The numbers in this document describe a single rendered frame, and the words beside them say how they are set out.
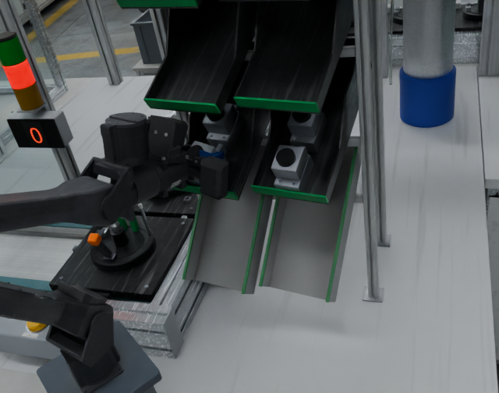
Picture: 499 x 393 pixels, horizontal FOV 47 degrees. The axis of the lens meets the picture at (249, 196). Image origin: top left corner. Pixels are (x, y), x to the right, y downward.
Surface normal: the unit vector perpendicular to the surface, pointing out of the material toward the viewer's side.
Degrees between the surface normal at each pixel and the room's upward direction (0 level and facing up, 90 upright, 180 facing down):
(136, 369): 0
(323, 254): 45
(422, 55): 90
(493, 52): 90
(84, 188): 18
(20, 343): 90
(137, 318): 0
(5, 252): 0
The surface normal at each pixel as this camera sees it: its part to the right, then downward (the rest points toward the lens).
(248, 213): -0.42, -0.16
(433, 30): -0.04, 0.58
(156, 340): -0.28, 0.59
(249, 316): -0.15, -0.81
